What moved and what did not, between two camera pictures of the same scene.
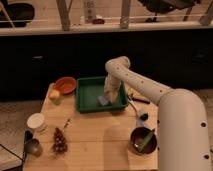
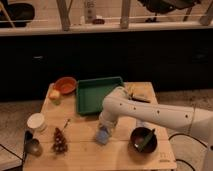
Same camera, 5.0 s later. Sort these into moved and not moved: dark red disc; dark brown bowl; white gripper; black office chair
Moved: white gripper
Not moved: dark brown bowl; dark red disc; black office chair
